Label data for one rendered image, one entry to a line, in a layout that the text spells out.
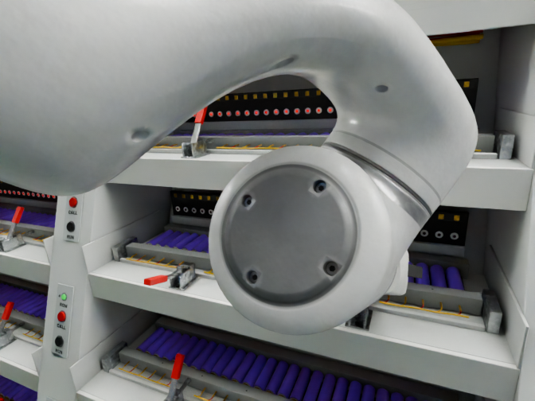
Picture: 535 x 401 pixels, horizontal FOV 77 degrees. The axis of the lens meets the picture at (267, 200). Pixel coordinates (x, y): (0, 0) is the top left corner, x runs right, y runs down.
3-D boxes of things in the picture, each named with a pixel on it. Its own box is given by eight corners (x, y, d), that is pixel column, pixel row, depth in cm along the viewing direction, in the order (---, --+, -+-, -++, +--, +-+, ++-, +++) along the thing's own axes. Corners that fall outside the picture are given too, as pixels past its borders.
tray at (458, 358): (513, 405, 34) (529, 327, 31) (92, 296, 58) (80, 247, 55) (481, 297, 52) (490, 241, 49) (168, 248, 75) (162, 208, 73)
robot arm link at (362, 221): (334, 174, 27) (268, 263, 28) (282, 92, 16) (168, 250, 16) (429, 235, 24) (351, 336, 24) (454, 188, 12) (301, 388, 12)
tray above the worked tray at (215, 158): (526, 211, 35) (552, 69, 31) (103, 182, 58) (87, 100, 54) (490, 169, 52) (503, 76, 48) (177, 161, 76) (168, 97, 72)
